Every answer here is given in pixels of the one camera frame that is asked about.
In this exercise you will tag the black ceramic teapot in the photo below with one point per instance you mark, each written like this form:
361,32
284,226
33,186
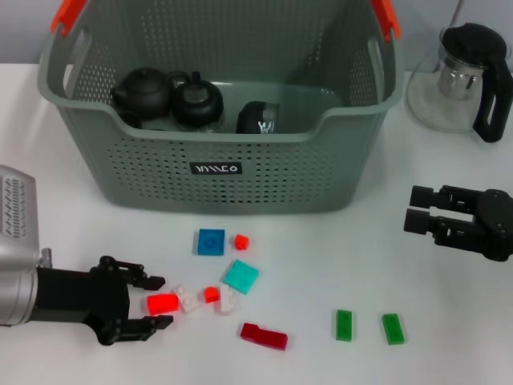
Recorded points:
140,94

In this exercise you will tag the gray perforated storage bin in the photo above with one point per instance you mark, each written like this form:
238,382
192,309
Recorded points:
280,172

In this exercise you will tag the glass teacup with black holder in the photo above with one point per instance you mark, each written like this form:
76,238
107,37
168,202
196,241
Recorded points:
252,118
198,104

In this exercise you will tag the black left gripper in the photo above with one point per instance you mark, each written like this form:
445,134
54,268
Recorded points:
80,297

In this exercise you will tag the glass pitcher with black lid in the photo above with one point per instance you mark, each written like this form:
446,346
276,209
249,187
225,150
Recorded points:
473,44

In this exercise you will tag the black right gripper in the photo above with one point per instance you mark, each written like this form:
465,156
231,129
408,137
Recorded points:
499,228

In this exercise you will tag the teal square brick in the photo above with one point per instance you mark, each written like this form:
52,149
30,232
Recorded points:
240,277

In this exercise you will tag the blue square brick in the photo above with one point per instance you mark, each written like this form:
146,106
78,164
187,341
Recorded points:
210,241

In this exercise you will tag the bright red slope brick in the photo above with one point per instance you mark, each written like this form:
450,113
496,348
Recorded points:
162,303

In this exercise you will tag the green rectangular brick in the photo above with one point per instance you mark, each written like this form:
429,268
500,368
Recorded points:
344,325
393,329

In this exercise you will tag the white square brick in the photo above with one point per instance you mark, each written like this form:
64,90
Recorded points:
187,301

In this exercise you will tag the small orange-red brick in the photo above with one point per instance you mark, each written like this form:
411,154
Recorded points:
241,241
211,294

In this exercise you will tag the white narrow brick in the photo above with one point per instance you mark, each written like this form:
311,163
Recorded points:
226,302

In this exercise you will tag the dark red long brick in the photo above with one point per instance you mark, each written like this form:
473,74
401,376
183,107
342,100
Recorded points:
266,338

